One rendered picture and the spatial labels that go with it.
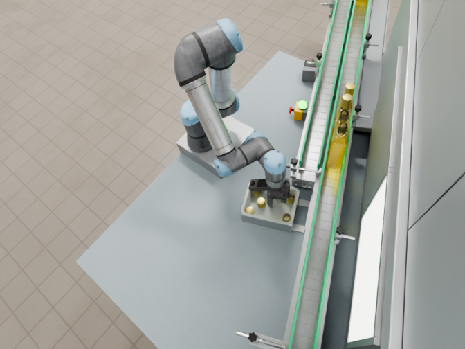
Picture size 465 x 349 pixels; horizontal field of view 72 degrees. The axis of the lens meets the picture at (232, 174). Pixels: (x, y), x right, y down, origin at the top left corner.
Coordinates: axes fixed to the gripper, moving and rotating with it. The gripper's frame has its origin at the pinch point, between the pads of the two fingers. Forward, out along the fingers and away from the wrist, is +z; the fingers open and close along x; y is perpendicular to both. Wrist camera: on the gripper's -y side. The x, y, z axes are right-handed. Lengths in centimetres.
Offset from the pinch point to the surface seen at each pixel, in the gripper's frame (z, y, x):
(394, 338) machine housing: -59, 36, -48
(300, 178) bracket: -8.0, 10.4, 9.3
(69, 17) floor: 79, -294, 211
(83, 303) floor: 81, -113, -64
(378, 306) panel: -51, 35, -42
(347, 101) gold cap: -35, 22, 29
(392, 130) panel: -51, 35, 6
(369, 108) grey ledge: -8, 34, 52
